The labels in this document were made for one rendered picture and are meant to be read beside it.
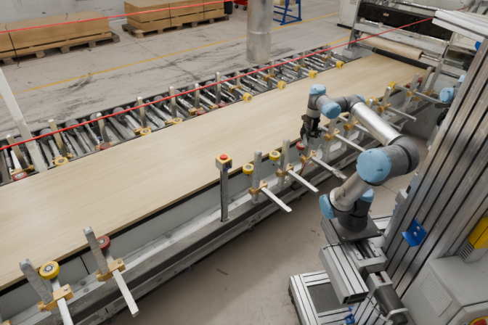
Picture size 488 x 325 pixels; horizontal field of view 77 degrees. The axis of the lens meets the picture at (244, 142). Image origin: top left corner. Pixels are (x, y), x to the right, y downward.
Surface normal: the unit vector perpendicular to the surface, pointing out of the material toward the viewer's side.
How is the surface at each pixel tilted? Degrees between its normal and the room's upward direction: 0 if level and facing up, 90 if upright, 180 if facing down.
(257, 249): 0
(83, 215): 0
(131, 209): 0
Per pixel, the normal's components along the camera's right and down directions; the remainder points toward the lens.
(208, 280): 0.03, -0.80
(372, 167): -0.92, 0.10
